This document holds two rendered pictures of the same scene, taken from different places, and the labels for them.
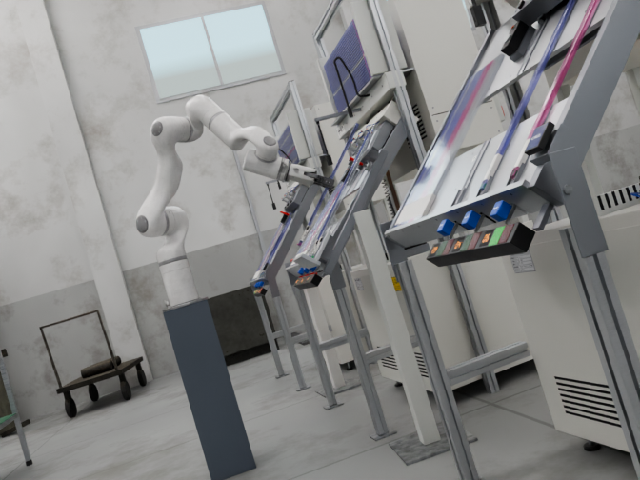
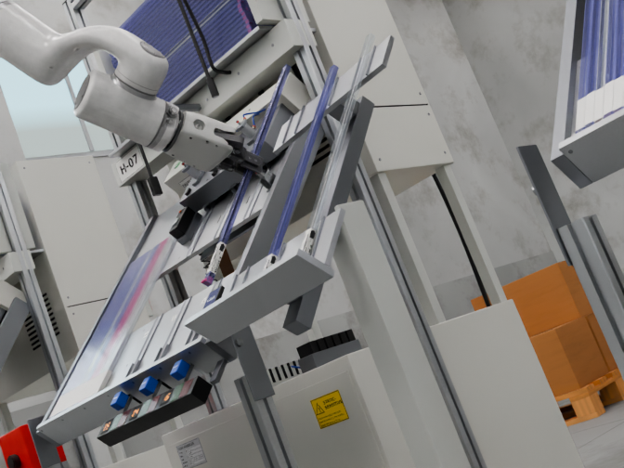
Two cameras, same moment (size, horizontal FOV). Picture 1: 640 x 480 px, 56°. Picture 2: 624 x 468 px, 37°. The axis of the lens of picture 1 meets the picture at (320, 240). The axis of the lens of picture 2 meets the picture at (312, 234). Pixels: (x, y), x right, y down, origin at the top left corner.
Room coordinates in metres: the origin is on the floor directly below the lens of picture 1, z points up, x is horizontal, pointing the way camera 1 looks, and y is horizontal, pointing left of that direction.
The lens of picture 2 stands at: (0.82, 0.73, 0.53)
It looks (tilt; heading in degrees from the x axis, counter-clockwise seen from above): 10 degrees up; 328
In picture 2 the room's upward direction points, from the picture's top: 21 degrees counter-clockwise
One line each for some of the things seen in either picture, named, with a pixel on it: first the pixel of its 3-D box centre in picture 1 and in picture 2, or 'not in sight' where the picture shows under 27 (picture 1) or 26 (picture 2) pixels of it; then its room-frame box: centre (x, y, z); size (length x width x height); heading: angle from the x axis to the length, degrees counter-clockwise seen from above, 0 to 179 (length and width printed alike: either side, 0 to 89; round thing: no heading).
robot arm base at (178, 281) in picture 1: (179, 284); not in sight; (2.50, 0.61, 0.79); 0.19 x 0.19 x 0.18
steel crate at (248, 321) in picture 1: (235, 324); not in sight; (6.52, 1.13, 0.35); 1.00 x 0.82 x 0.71; 10
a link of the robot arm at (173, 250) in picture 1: (170, 234); not in sight; (2.53, 0.59, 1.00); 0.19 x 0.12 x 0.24; 148
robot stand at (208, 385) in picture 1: (210, 387); not in sight; (2.50, 0.61, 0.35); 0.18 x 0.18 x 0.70; 12
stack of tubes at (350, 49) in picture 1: (357, 69); (191, 37); (2.78, -0.40, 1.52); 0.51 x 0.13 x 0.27; 15
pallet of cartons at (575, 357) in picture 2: not in sight; (496, 364); (5.23, -2.94, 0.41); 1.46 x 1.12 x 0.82; 11
